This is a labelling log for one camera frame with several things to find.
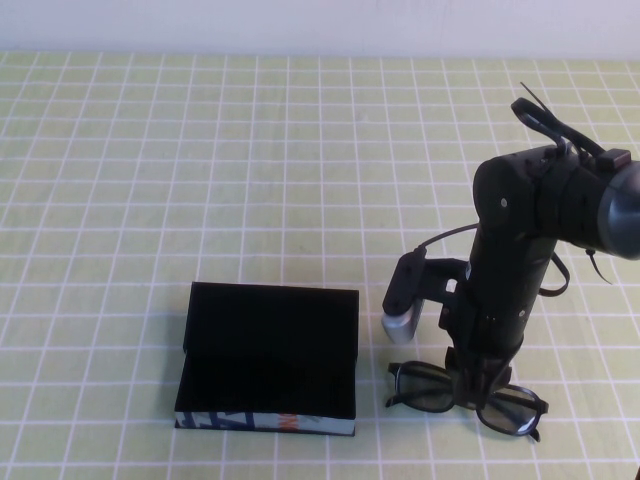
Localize black framed glasses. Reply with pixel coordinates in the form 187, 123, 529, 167
383, 360, 550, 443

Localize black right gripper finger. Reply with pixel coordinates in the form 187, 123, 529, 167
446, 347, 476, 409
487, 363, 515, 394

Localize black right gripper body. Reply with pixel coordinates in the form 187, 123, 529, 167
424, 257, 526, 386

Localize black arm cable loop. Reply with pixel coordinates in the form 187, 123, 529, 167
509, 81, 632, 171

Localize green checked tablecloth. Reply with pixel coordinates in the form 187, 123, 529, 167
0, 49, 640, 480

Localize black camera cable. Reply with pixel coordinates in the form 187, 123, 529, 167
413, 223, 476, 256

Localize black zip tie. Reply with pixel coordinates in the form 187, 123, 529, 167
583, 246, 615, 289

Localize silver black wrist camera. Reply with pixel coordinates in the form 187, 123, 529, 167
381, 249, 428, 345

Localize black printed glasses case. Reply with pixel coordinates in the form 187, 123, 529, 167
174, 281, 361, 439

